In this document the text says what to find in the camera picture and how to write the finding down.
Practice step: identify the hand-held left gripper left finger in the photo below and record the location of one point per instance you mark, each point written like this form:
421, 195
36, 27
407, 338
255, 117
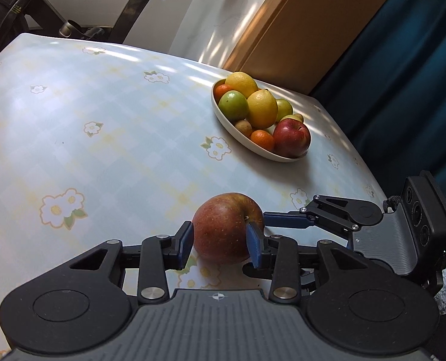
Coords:
185, 246

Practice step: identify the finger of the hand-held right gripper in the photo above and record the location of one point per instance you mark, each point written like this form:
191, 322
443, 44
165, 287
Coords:
307, 276
283, 220

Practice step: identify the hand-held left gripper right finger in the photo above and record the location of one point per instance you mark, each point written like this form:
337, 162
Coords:
255, 246

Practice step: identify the red apple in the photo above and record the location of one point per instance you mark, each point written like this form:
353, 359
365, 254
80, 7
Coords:
290, 137
223, 229

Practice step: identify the tangerine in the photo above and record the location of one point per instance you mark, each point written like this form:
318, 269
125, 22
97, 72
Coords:
262, 140
220, 92

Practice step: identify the small brown round fruit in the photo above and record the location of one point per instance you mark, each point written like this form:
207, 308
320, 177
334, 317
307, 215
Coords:
243, 127

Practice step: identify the green apple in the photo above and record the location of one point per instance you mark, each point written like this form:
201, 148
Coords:
293, 117

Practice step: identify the yellow-green orange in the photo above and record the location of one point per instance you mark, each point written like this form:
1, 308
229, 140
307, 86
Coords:
284, 107

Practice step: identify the yellow lemon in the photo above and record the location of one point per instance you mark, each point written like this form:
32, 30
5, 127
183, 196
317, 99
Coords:
262, 109
241, 82

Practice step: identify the cream round plate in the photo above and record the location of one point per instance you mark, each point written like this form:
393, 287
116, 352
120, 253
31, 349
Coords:
223, 118

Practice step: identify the green orange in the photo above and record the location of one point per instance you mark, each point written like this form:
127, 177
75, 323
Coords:
232, 103

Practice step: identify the dark blue curtain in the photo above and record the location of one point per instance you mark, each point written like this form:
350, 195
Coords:
396, 82

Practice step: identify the wooden chair back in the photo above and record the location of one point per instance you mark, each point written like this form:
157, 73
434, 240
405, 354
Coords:
302, 26

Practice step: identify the black exercise bike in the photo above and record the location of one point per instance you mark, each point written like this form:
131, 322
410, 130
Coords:
4, 7

